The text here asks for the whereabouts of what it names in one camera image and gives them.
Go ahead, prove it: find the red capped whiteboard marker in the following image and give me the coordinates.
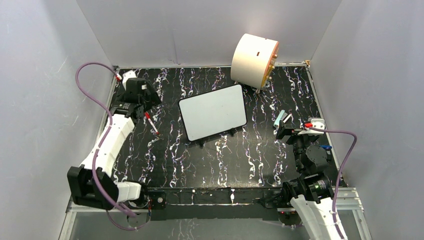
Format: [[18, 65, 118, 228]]
[[144, 112, 160, 135]]

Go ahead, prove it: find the white whiteboard black frame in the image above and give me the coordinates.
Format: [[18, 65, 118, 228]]
[[177, 84, 248, 146]]

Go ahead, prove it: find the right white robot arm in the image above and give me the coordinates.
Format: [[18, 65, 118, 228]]
[[276, 118, 347, 240]]

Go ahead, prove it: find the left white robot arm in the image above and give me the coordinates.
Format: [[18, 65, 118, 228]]
[[67, 77, 162, 210]]

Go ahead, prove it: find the light blue whiteboard eraser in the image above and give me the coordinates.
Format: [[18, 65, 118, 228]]
[[273, 110, 292, 130]]

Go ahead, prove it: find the white cylindrical drum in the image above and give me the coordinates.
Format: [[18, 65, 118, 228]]
[[230, 33, 279, 93]]

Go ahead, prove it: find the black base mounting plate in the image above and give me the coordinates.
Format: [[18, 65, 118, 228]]
[[125, 187, 301, 225]]

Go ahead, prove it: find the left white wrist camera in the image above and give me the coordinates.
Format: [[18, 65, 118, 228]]
[[122, 70, 137, 90]]

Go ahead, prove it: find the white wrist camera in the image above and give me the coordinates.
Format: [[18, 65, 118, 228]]
[[298, 117, 326, 136], [122, 70, 137, 90]]

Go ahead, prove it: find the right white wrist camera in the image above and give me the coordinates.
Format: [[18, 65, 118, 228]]
[[298, 117, 326, 136]]

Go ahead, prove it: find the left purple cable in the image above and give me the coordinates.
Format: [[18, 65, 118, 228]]
[[75, 61, 152, 231]]

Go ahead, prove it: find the aluminium frame rail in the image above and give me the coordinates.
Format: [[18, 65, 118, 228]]
[[68, 187, 364, 212]]

